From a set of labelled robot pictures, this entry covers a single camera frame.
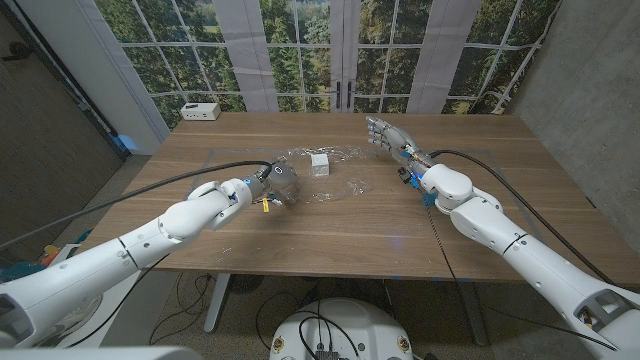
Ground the black torso cable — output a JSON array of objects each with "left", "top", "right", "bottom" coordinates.
[{"left": 254, "top": 291, "right": 362, "bottom": 360}]

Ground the black floor cable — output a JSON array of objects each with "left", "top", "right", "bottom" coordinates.
[{"left": 148, "top": 272, "right": 224, "bottom": 346}]

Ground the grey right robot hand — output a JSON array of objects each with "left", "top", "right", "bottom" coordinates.
[{"left": 366, "top": 115, "right": 434, "bottom": 177}]

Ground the blue tape piece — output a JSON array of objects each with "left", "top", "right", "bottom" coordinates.
[{"left": 112, "top": 133, "right": 140, "bottom": 152}]

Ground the dark wall rail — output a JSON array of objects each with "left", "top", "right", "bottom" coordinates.
[{"left": 7, "top": 0, "right": 129, "bottom": 164}]

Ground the grey table leg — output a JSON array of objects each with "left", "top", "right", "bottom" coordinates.
[
  {"left": 457, "top": 281, "right": 490, "bottom": 347},
  {"left": 203, "top": 273, "right": 232, "bottom": 334}
]

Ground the small white box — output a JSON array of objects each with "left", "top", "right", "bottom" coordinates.
[{"left": 310, "top": 153, "right": 331, "bottom": 178}]

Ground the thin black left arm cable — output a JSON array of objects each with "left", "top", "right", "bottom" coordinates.
[{"left": 64, "top": 254, "right": 171, "bottom": 349}]

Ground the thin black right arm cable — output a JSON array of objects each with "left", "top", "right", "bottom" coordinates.
[{"left": 426, "top": 206, "right": 619, "bottom": 351}]

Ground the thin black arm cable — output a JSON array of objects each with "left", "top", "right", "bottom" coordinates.
[
  {"left": 426, "top": 206, "right": 619, "bottom": 351},
  {"left": 64, "top": 254, "right": 171, "bottom": 349}
]

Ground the dark round floor object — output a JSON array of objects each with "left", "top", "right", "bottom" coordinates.
[{"left": 227, "top": 273, "right": 265, "bottom": 295}]

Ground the white printed floor mat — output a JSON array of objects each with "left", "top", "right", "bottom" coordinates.
[{"left": 47, "top": 243, "right": 182, "bottom": 349}]

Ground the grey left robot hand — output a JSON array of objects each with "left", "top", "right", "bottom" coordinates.
[{"left": 252, "top": 157, "right": 301, "bottom": 208}]

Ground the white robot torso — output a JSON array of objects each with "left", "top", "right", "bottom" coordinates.
[{"left": 269, "top": 297, "right": 415, "bottom": 360}]

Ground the printed forest window backdrop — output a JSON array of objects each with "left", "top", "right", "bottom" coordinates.
[{"left": 92, "top": 0, "right": 564, "bottom": 132}]

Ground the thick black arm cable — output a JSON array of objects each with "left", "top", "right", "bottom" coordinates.
[
  {"left": 0, "top": 159, "right": 274, "bottom": 251},
  {"left": 429, "top": 148, "right": 617, "bottom": 287}
]

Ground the white power strip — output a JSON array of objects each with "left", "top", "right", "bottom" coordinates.
[{"left": 180, "top": 102, "right": 222, "bottom": 122}]

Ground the teal floor object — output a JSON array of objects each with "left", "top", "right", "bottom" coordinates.
[{"left": 0, "top": 261, "right": 47, "bottom": 284}]

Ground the orange floor toy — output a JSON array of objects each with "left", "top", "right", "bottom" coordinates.
[{"left": 40, "top": 244, "right": 62, "bottom": 267}]

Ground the black wall handle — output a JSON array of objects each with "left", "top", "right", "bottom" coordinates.
[{"left": 1, "top": 41, "right": 34, "bottom": 63}]

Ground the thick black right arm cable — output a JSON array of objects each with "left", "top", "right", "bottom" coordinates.
[{"left": 429, "top": 148, "right": 617, "bottom": 287}]

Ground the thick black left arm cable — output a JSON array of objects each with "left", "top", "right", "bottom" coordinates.
[{"left": 0, "top": 159, "right": 274, "bottom": 251}]

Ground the clear plastic wrap sheet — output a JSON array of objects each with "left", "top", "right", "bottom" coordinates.
[{"left": 279, "top": 144, "right": 374, "bottom": 206}]

